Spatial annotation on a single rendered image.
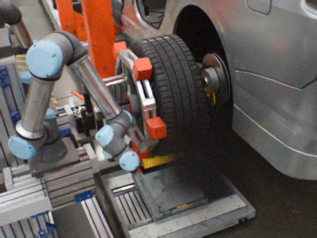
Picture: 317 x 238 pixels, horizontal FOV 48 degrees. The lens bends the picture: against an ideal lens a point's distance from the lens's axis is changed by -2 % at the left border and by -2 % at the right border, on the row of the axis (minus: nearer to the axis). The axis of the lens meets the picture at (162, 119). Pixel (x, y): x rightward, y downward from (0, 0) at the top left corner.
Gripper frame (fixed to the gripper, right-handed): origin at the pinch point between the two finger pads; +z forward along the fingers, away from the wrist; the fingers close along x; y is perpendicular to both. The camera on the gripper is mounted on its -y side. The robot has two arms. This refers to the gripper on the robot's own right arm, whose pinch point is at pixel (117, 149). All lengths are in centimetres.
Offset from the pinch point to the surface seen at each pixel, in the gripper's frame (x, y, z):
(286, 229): -50, -113, 14
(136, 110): -20.9, 3.8, 23.9
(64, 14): -50, 91, 254
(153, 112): -24.2, 2.5, 2.2
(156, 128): -19.7, -2.7, -4.9
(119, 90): -17.9, 20.3, 5.8
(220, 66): -75, -6, 22
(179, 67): -47.8, 12.1, 1.3
